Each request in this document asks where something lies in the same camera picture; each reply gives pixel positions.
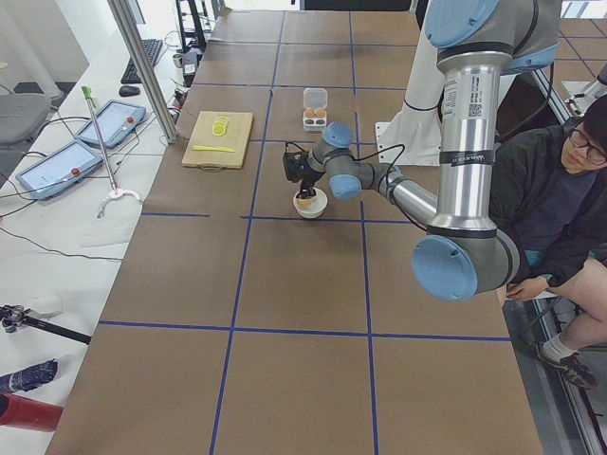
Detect grey office chair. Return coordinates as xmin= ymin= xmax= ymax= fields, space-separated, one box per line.
xmin=1 ymin=84 xmax=64 ymax=149

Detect grabber stick green handle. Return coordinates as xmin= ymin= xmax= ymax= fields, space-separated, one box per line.
xmin=82 ymin=85 xmax=143 ymax=219

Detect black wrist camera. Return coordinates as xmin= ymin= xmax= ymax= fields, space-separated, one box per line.
xmin=283 ymin=151 xmax=307 ymax=183

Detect clear plastic egg box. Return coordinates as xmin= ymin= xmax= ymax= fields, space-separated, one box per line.
xmin=302 ymin=87 xmax=328 ymax=132

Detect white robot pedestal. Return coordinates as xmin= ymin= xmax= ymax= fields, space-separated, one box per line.
xmin=376 ymin=1 xmax=445 ymax=166

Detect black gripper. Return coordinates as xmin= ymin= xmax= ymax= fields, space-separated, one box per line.
xmin=297 ymin=166 xmax=323 ymax=199

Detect black tripod rod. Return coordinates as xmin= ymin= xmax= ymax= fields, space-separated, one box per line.
xmin=1 ymin=305 xmax=91 ymax=345

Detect lemon slices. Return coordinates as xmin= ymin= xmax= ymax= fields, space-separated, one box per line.
xmin=212 ymin=116 xmax=230 ymax=137

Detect wooden cutting board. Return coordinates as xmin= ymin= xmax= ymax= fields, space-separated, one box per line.
xmin=181 ymin=111 xmax=253 ymax=169

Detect white plastic bag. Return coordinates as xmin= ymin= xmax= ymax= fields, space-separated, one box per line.
xmin=77 ymin=213 xmax=139 ymax=247

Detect aluminium frame post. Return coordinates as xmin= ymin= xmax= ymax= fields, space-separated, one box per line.
xmin=107 ymin=0 xmax=177 ymax=144

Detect near blue teach pendant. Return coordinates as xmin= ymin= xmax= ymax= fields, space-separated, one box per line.
xmin=16 ymin=139 xmax=102 ymax=200

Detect black keyboard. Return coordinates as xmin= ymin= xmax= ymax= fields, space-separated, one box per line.
xmin=120 ymin=38 xmax=164 ymax=85

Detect yellow plastic knife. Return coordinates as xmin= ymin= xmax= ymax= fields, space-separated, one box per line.
xmin=192 ymin=145 xmax=235 ymax=153

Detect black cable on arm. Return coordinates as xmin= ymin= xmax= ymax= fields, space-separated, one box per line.
xmin=284 ymin=140 xmax=428 ymax=228

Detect far blue teach pendant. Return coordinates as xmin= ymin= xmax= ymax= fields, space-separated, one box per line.
xmin=96 ymin=100 xmax=146 ymax=149

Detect seated person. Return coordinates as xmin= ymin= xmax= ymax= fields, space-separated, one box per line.
xmin=489 ymin=97 xmax=606 ymax=390

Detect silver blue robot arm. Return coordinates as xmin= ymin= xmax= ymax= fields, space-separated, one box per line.
xmin=283 ymin=1 xmax=561 ymax=300

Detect black computer mouse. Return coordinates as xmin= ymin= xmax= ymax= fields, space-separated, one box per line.
xmin=119 ymin=85 xmax=140 ymax=98

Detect dark blue cloth bundle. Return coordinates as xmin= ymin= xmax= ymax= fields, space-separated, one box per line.
xmin=1 ymin=359 xmax=58 ymax=393

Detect white ceramic bowl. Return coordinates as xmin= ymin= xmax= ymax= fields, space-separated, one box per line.
xmin=292 ymin=189 xmax=328 ymax=219

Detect red cylinder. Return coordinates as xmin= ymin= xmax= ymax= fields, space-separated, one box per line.
xmin=1 ymin=393 xmax=64 ymax=432

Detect metal cup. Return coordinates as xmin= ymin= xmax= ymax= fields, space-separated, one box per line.
xmin=173 ymin=53 xmax=183 ymax=68

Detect blue teach pendant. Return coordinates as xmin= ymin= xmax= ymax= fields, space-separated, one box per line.
xmin=16 ymin=139 xmax=102 ymax=200
xmin=96 ymin=100 xmax=146 ymax=149

